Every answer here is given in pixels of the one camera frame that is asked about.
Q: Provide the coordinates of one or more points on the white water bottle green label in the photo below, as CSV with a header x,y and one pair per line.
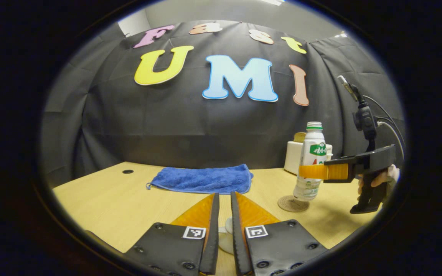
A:
x,y
313,165

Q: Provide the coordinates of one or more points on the white toaster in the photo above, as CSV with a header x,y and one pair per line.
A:
x,y
293,157

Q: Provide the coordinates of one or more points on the brown toast slice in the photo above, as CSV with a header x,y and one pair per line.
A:
x,y
299,137

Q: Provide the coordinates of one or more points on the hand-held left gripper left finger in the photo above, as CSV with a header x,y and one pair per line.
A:
x,y
212,237

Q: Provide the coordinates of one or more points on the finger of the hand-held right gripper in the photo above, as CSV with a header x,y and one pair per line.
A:
x,y
336,171

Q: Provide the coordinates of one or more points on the blue towel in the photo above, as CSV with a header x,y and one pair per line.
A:
x,y
202,179

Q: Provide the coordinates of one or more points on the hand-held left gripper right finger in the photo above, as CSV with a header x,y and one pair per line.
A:
x,y
238,237

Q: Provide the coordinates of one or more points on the round brown coaster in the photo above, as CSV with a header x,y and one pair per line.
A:
x,y
288,206

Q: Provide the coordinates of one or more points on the black backdrop cloth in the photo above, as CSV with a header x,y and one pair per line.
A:
x,y
167,126

